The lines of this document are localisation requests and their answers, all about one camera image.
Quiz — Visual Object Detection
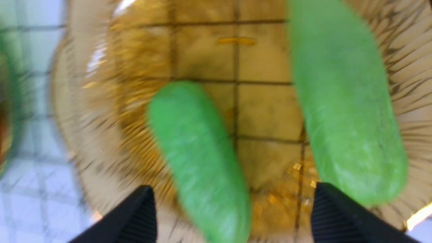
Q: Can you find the white grid-pattern table mat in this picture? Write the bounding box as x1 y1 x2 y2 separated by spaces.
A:
1 0 99 243

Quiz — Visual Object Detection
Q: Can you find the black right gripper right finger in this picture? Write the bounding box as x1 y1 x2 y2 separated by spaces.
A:
311 183 416 243

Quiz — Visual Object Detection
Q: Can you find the amber transparent plastic plate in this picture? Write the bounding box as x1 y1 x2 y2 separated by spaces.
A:
51 0 432 243

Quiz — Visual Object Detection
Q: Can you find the green toy bitter gourd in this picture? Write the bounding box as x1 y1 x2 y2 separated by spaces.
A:
290 0 408 207
147 81 252 243

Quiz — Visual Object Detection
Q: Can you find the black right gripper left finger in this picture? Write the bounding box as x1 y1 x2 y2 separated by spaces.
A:
70 186 158 243

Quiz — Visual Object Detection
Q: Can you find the green transparent plastic plate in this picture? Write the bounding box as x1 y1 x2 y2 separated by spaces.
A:
1 29 25 177

